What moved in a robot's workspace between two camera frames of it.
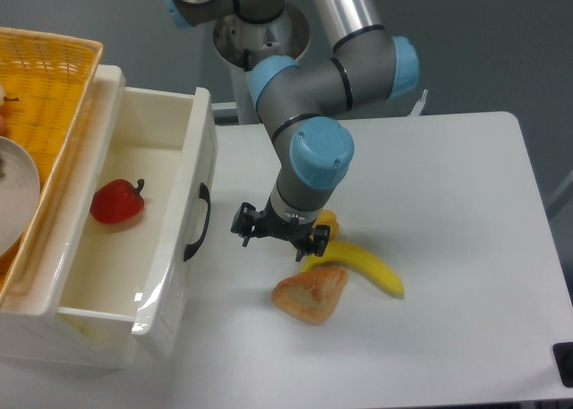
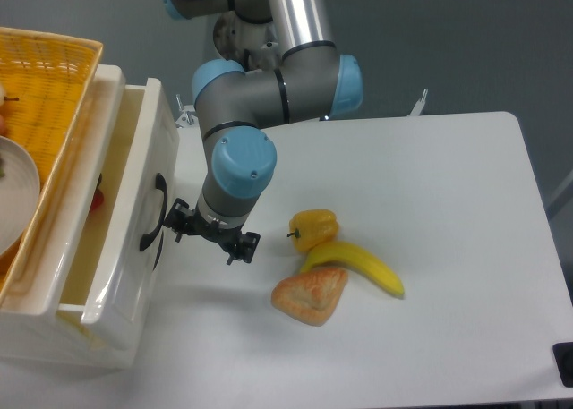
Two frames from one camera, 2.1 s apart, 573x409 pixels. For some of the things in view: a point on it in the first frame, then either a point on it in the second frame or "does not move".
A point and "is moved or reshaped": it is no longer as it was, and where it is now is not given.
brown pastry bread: [311, 295] does not move
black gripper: [305, 236] to [242, 245]
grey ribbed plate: [20, 196] does not move
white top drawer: [153, 217] is moved or reshaped
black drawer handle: [191, 247] to [160, 184]
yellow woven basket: [48, 80] does not move
